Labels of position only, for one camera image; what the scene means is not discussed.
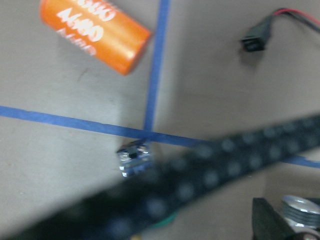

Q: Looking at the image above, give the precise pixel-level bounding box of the black braided cable sleeve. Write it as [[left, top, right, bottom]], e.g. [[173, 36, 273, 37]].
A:
[[9, 112, 320, 240]]

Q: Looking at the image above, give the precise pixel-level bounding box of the green conveyor belt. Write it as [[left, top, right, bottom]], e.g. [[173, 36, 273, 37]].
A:
[[280, 195, 320, 229]]

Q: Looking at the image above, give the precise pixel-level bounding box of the green push button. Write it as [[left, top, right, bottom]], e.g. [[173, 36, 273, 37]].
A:
[[116, 138, 156, 178]]

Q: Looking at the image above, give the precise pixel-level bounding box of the red black wire with plug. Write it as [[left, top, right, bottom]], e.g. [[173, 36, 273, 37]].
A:
[[240, 7, 320, 53]]

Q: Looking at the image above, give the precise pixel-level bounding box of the orange cylinder with 4680 print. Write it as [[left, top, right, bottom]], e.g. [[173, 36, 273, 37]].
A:
[[39, 0, 152, 76]]

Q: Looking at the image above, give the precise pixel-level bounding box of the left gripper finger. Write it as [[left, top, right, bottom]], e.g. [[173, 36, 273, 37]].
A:
[[251, 198, 296, 240]]

